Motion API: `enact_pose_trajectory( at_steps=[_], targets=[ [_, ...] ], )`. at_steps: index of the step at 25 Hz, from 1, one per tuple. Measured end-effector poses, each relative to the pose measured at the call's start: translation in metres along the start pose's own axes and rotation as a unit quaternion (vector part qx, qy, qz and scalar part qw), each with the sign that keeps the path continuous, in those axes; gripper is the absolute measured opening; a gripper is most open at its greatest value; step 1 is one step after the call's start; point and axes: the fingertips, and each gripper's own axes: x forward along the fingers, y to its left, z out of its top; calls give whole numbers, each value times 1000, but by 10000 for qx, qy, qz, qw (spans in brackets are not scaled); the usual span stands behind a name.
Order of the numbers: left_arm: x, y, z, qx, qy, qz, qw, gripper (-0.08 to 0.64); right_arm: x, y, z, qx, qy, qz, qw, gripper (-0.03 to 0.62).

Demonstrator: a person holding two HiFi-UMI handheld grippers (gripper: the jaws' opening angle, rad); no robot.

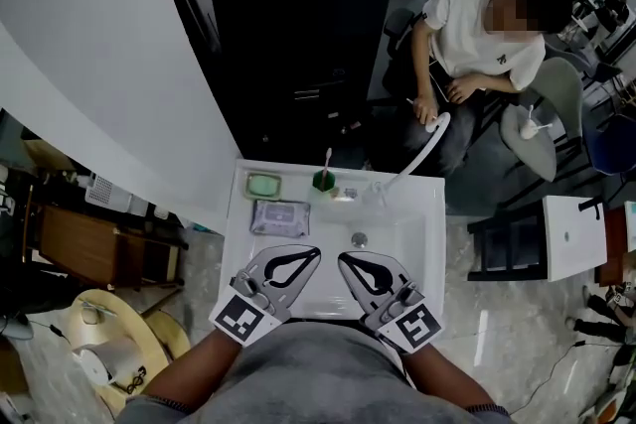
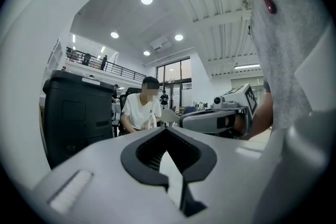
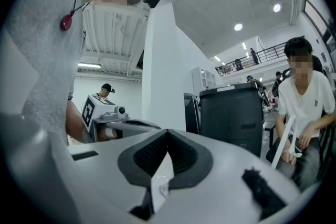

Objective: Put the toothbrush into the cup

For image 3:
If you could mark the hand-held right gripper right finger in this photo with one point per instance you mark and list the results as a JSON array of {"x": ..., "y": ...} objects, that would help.
[{"x": 223, "y": 191}]

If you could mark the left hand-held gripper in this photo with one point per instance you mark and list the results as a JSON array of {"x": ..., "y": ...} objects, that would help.
[{"x": 95, "y": 112}]

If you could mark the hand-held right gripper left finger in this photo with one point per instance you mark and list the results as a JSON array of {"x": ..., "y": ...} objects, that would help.
[{"x": 110, "y": 178}]

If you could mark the pink toothbrush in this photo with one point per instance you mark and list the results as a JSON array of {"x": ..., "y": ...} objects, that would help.
[{"x": 160, "y": 183}]

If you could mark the person's left forearm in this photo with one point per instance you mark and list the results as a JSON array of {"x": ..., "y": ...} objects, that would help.
[{"x": 74, "y": 123}]

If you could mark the gray metal cabinet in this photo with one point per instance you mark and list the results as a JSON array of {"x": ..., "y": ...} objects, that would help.
[{"x": 191, "y": 112}]

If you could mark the black plastic drawer cabinet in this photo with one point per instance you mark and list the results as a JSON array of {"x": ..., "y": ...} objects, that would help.
[{"x": 228, "y": 118}]

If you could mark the white gooseneck faucet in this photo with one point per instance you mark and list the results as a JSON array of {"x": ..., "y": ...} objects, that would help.
[{"x": 282, "y": 141}]

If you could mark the white shelf unit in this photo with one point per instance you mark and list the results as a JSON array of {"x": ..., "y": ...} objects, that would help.
[{"x": 203, "y": 78}]

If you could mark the ceiling strip light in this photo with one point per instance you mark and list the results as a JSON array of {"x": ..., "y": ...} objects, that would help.
[{"x": 89, "y": 65}]

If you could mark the person's gray shirt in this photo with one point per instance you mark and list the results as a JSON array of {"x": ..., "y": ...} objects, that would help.
[{"x": 44, "y": 60}]

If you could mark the round ceiling light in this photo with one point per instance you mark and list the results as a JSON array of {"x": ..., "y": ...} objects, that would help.
[
  {"x": 277, "y": 8},
  {"x": 238, "y": 26}
]

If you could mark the black balcony railing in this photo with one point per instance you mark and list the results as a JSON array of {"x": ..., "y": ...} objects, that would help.
[{"x": 270, "y": 53}]

